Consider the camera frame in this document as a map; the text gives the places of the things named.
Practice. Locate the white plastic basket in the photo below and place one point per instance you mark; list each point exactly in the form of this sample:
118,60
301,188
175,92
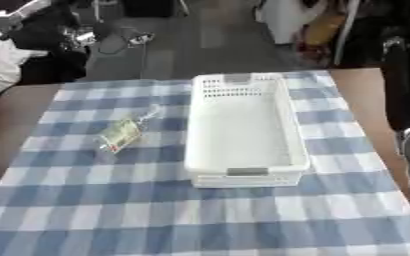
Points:
243,133

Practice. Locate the clear plastic snack bag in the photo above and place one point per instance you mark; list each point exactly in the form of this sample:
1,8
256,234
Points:
121,133

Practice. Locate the person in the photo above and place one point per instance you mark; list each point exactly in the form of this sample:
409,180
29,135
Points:
16,50

